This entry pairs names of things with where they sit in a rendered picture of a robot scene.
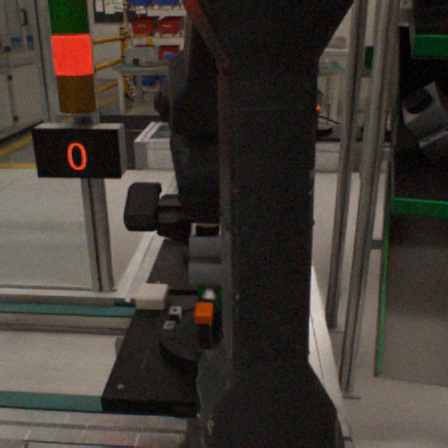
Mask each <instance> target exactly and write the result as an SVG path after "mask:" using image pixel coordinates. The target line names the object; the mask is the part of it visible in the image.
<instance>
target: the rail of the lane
mask: <svg viewBox="0 0 448 448"><path fill-rule="evenodd" d="M174 416H175V417H151V416H127V415H109V414H104V413H80V412H56V411H33V410H28V409H10V408H0V448H20V447H21V445H22V444H23V443H24V442H42V443H61V444H64V445H85V446H107V447H129V448H178V447H179V445H180V444H181V443H182V441H183V440H184V431H187V419H197V407H190V406H175V409H174ZM341 427H342V431H343V436H344V441H345V447H346V448H356V445H355V441H354V436H353V432H352V428H351V424H349V425H348V424H343V423H341Z"/></svg>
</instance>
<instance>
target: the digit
mask: <svg viewBox="0 0 448 448"><path fill-rule="evenodd" d="M57 139H58V147H59V154H60V162H61V170H62V174H64V175H95V167H94V157H93V147H92V138H91V133H57Z"/></svg>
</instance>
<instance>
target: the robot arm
mask: <svg viewBox="0 0 448 448"><path fill-rule="evenodd" d="M182 1H183V5H184V8H185V10H186V11H187V14H186V28H185V41H184V49H183V50H180V51H179V52H178V53H176V54H175V55H174V56H173V57H171V58H170V59H169V60H168V68H167V77H166V80H165V82H164V83H160V87H159V89H158V92H157V93H156V94H155V95H154V96H153V104H154V109H155V110H156V111H157V112H158V113H159V115H160V119H161V120H162V123H163V122H168V125H169V128H170V133H171V134H172V135H171V137H170V140H169V145H170V151H171V156H172V162H173V167H174V173H175V178H176V184H177V189H178V194H163V195H162V197H161V199H160V194H161V192H162V191H163V190H162V186H161V183H160V182H133V183H131V184H130V186H129V187H128V189H127V196H126V201H125V207H124V212H123V223H124V226H125V228H126V229H127V230H128V231H138V232H154V231H156V230H157V234H158V235H159V236H164V237H168V238H171V239H173V240H176V241H179V242H181V243H183V244H185V245H187V246H189V234H190V231H191V227H190V223H204V224H220V226H221V276H222V326H223V333H221V334H220V335H221V339H222V341H221V342H220V344H219V345H218V347H217V348H216V349H214V350H205V351H204V352H203V354H202V357H201V359H200V361H199V363H198V372H199V375H198V377H197V419H187V431H184V440H183V441H182V443H181V444H180V445H179V447H178V448H346V447H345V441H344V436H343V431H342V427H341V423H340V420H339V417H338V412H337V409H336V407H335V405H334V403H333V402H332V400H331V398H330V396H329V395H328V393H327V391H326V390H325V388H324V386H323V385H322V383H321V381H320V380H319V378H318V376H317V375H316V373H315V371H314V369H313V368H312V366H311V364H310V363H309V359H308V355H310V350H309V318H310V289H311V259H312V244H313V228H314V225H315V220H314V198H315V182H314V167H315V137H316V106H317V77H318V74H319V72H320V69H319V67H318V63H319V59H320V57H321V55H322V53H323V52H324V50H325V48H326V47H327V45H328V43H329V42H330V40H331V39H332V37H333V35H334V34H335V32H336V31H337V30H338V28H339V26H340V25H341V23H342V21H343V20H344V18H345V17H346V15H347V13H348V12H349V10H350V8H351V7H352V5H353V3H354V2H355V0H182Z"/></svg>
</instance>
